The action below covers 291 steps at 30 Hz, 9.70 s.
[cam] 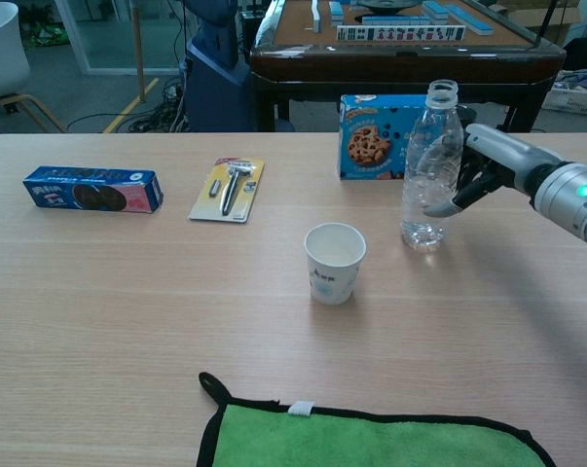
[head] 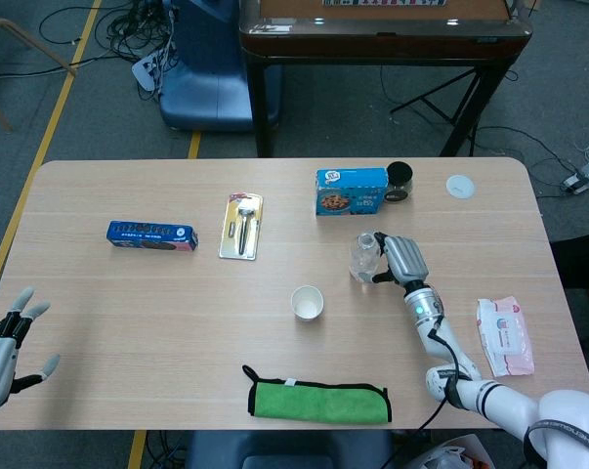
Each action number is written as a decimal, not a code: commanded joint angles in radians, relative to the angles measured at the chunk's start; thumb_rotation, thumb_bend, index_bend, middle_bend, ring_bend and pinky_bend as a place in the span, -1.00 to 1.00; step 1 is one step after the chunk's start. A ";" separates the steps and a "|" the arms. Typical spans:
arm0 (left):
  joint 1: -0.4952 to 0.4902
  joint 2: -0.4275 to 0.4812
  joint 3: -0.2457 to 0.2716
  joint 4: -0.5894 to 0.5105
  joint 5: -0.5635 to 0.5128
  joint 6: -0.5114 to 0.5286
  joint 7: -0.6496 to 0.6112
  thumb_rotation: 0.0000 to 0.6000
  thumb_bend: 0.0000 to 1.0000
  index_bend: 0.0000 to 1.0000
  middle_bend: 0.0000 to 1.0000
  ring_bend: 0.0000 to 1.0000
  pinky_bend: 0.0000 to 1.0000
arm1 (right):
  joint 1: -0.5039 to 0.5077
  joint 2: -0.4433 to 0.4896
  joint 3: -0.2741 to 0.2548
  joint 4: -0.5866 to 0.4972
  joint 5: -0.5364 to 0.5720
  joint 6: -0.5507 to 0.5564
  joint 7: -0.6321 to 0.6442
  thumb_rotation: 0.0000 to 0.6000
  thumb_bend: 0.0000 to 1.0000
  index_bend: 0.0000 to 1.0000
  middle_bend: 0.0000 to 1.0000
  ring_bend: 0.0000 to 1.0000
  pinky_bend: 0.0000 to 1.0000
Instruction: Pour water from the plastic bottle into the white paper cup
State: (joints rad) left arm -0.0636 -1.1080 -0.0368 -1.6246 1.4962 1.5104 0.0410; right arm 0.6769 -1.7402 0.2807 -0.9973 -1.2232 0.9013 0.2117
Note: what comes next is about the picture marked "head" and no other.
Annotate blue chocolate chip cookie box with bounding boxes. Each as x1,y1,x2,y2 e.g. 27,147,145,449
315,167,390,217

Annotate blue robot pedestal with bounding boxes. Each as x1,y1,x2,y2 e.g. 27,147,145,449
158,0,281,133

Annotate razor in yellow blister pack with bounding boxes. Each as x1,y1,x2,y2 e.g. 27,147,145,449
218,192,266,262

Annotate dark blue sandwich cookie box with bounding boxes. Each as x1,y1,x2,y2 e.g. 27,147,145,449
105,220,199,254

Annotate black lidded jar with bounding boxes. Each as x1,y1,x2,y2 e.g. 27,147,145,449
385,160,415,203

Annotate white paper cup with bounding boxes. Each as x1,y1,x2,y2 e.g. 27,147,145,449
290,284,325,322

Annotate brown mahjong table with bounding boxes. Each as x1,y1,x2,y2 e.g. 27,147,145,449
238,0,533,158

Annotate pink wet wipes pack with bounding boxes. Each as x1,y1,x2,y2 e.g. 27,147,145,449
476,294,536,378

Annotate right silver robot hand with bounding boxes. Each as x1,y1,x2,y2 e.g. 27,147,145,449
371,232,431,285

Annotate white power strip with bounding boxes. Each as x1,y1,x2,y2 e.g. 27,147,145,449
131,54,164,93

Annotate white round cable grommet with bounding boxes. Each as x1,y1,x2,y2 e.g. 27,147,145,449
445,174,477,199

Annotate tangled black floor cables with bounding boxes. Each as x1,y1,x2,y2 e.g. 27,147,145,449
0,0,183,103

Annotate black floor cable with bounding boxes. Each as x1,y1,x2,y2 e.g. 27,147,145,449
473,124,589,216

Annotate row of mahjong tiles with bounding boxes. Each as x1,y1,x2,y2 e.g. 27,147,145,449
321,0,447,8

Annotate transparent plastic bottle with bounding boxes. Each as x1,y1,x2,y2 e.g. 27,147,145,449
349,233,385,284

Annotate grey power strip with plugs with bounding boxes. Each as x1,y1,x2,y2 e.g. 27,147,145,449
560,161,589,194

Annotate green microfiber cloth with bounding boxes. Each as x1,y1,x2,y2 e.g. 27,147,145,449
241,363,393,424

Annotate white plastic bag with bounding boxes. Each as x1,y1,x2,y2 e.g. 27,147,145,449
403,433,493,469

